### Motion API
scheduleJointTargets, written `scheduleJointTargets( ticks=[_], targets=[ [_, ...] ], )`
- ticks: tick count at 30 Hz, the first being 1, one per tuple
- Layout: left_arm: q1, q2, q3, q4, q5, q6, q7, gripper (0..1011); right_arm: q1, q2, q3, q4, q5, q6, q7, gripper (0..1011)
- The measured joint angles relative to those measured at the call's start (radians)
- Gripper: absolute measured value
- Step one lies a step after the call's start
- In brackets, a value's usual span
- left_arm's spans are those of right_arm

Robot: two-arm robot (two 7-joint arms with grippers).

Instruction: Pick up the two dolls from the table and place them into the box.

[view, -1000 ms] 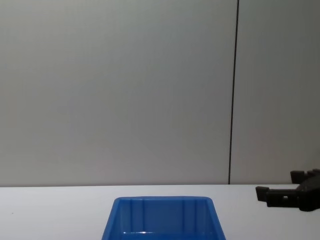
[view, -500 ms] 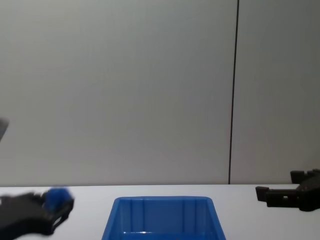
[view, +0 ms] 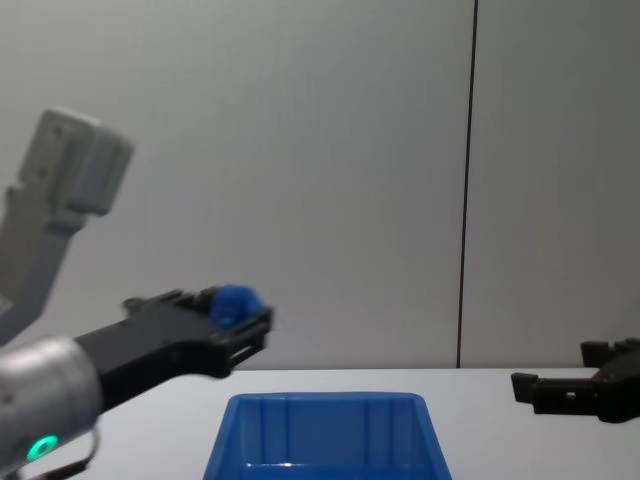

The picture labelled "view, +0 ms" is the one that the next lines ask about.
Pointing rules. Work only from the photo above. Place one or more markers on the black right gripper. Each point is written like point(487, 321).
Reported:
point(622, 390)

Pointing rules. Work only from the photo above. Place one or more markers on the small blue plastic object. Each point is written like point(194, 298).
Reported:
point(235, 305)

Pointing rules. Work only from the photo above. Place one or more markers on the blue plastic bin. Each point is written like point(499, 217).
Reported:
point(325, 435)

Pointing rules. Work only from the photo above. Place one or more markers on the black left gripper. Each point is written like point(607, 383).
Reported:
point(150, 340)

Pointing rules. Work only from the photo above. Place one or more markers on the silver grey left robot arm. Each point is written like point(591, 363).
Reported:
point(46, 381)

